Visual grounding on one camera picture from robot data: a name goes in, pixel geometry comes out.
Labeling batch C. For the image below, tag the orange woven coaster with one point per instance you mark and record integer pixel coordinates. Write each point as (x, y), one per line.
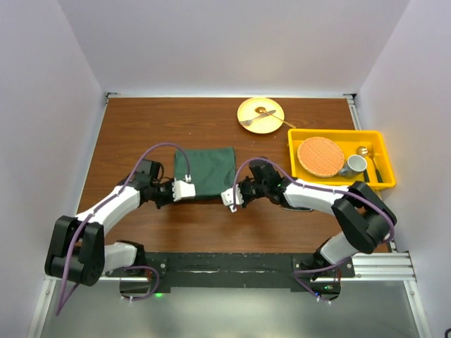
(320, 157)

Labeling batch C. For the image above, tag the yellow plastic bin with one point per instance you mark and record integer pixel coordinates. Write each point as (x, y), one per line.
(348, 141)

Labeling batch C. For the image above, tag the gold spoon on plate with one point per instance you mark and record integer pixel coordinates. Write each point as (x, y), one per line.
(262, 111)

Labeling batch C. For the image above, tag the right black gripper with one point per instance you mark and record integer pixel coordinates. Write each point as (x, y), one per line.
(242, 184)

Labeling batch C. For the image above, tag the dark handled utensil in bin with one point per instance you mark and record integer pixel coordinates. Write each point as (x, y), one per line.
(377, 171)

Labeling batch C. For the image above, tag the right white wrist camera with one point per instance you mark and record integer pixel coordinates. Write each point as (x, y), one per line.
(232, 199)

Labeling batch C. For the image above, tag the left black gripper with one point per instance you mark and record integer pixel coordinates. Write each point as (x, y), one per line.
(170, 198)

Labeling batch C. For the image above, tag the grey mug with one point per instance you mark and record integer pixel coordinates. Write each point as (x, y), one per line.
(353, 166)

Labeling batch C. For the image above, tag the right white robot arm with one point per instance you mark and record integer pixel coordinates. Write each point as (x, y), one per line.
(365, 220)

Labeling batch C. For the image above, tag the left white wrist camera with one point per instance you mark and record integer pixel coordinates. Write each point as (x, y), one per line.
(183, 189)

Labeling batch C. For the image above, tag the aluminium frame rail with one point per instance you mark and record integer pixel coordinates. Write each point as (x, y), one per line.
(378, 266)

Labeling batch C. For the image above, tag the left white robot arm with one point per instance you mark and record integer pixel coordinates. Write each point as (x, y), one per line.
(78, 242)

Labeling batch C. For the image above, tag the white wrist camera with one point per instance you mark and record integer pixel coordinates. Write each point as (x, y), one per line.
(232, 199)
(183, 189)

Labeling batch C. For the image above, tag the silver fork on plate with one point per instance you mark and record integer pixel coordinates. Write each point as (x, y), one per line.
(260, 116)

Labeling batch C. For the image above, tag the gold spoon in bin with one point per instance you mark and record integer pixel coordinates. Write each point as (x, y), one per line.
(366, 152)

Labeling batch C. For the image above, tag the dark green cloth napkin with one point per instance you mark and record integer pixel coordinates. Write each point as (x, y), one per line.
(212, 171)

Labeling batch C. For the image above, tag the yellow round plate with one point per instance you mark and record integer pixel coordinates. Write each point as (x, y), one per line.
(265, 125)

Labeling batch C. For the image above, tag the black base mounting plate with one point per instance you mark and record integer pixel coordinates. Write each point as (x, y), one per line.
(245, 270)

